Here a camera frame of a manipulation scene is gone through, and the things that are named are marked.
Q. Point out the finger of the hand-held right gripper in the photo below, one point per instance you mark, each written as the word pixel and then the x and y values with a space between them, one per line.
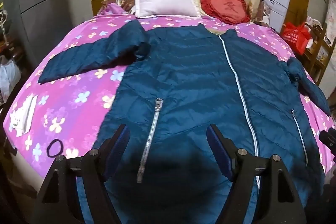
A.
pixel 329 140

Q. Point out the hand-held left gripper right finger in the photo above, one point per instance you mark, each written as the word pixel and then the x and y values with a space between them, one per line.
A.
pixel 215 145

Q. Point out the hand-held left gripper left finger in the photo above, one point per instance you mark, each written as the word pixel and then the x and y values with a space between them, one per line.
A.
pixel 122 142

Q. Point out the teal puffer jacket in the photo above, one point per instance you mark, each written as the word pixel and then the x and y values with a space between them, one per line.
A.
pixel 197 77

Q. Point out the pink floral bedsheet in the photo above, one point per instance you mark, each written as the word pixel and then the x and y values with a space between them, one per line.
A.
pixel 78 87

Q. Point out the wooden shelf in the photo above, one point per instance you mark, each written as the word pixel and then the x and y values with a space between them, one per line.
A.
pixel 315 56

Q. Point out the red gift bag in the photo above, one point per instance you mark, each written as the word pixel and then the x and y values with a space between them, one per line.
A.
pixel 296 37

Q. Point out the white plastic bag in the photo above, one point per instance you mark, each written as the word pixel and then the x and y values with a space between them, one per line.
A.
pixel 9 77

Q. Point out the red heart-shaped pillow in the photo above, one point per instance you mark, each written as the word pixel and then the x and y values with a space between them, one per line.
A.
pixel 225 6

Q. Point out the grey wardrobe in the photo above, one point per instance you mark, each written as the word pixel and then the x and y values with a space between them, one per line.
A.
pixel 47 3

